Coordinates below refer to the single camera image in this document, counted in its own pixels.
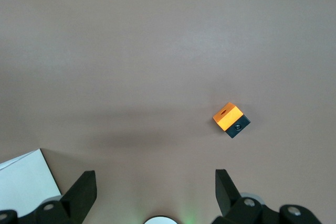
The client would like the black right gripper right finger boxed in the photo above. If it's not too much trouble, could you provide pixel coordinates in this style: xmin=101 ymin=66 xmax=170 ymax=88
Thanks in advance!
xmin=212 ymin=168 xmax=327 ymax=224

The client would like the orange and black button box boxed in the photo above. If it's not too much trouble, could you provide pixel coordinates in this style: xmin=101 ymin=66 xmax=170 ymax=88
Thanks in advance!
xmin=212 ymin=102 xmax=251 ymax=140

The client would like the brown table cover mat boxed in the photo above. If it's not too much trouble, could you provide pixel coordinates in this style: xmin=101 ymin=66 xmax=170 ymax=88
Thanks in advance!
xmin=0 ymin=0 xmax=336 ymax=224

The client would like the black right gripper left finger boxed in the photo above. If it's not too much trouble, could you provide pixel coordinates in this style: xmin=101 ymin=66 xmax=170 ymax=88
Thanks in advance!
xmin=0 ymin=170 xmax=98 ymax=224

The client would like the white drawer cabinet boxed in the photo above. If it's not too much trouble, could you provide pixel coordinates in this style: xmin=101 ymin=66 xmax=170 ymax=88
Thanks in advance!
xmin=0 ymin=148 xmax=62 ymax=217

